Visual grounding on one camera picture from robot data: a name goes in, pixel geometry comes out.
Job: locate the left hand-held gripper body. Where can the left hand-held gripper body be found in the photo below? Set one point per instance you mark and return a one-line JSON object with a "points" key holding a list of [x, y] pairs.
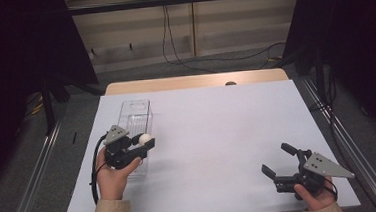
{"points": [[119, 151]]}

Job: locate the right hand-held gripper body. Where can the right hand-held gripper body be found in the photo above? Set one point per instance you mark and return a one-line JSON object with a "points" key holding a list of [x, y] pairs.
{"points": [[314, 170]]}

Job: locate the white egg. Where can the white egg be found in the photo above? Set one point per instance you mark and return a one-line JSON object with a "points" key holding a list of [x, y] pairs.
{"points": [[144, 139]]}

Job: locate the clear plastic storage box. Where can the clear plastic storage box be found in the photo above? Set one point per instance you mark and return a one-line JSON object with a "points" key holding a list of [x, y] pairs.
{"points": [[136, 118]]}

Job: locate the person's right hand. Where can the person's right hand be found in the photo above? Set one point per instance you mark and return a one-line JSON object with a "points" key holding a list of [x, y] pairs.
{"points": [[314, 199]]}

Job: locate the person's left hand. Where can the person's left hand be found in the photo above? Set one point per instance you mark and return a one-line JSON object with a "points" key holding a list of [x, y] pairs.
{"points": [[113, 183]]}

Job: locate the small black floor item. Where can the small black floor item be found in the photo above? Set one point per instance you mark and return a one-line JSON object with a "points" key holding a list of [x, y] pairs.
{"points": [[74, 138]]}

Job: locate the white board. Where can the white board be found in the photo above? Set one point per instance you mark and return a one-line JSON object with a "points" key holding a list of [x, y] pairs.
{"points": [[228, 133]]}

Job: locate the wooden table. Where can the wooden table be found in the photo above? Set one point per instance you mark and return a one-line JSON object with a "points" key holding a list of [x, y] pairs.
{"points": [[174, 83]]}

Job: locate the black stand leg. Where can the black stand leg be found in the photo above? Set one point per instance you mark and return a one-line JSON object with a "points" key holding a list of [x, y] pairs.
{"points": [[48, 109]]}

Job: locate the black curtain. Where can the black curtain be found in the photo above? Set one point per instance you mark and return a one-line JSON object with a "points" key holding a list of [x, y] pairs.
{"points": [[355, 40], [12, 64]]}

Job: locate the metal floor rail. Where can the metal floor rail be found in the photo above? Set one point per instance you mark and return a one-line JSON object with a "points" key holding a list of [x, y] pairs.
{"points": [[352, 148], [34, 183]]}

